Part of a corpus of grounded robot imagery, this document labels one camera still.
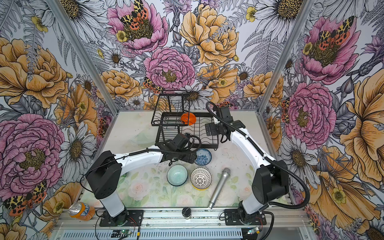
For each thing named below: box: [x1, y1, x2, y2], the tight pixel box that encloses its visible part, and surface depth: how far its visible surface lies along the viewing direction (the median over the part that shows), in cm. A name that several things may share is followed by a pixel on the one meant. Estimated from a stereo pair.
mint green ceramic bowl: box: [166, 164, 189, 187], surface depth 85 cm
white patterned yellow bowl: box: [190, 167, 212, 191], surface depth 85 cm
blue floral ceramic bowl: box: [194, 148, 212, 166], surface depth 96 cm
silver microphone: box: [208, 167, 231, 209], surface depth 83 cm
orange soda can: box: [68, 201, 96, 222], surface depth 69 cm
